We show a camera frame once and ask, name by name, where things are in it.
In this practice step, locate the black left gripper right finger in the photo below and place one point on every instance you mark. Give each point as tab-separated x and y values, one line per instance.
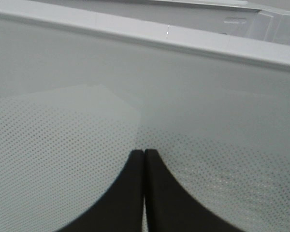
170	208

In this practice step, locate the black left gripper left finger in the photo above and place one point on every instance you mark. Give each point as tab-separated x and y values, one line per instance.
120	208

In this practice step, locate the white microwave door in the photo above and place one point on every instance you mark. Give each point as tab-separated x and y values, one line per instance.
81	87

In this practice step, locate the white microwave oven body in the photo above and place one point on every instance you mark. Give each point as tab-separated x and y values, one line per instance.
236	17

